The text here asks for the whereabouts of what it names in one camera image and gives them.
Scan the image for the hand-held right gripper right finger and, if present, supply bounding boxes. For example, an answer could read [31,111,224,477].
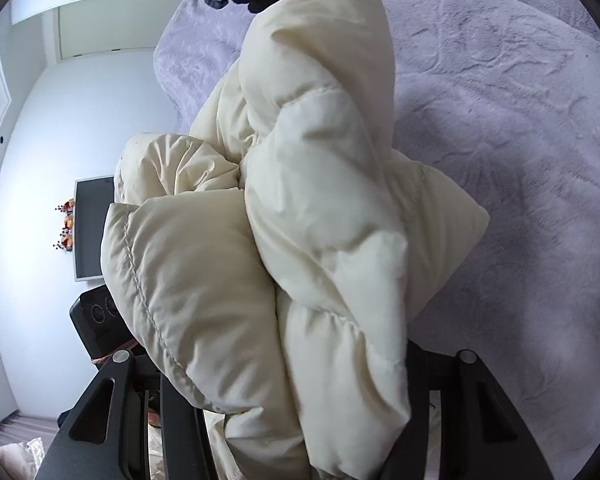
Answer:
[380,345,546,480]

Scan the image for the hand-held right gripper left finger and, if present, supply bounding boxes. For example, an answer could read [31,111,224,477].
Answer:
[35,350,216,480]

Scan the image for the cream quilted puffer jacket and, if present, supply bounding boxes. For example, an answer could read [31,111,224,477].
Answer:
[101,0,491,480]

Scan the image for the black speaker box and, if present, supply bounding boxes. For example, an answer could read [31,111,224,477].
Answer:
[69,285,146,361]

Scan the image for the dark flat monitor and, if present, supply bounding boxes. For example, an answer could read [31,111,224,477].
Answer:
[74,175,117,282]

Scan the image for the orange artificial flower decoration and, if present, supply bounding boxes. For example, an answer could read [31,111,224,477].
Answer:
[54,199,77,252]

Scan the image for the purple plush blanket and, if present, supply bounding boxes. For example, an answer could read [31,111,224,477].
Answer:
[152,0,600,480]

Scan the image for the white door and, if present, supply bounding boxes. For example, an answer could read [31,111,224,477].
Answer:
[55,0,187,63]

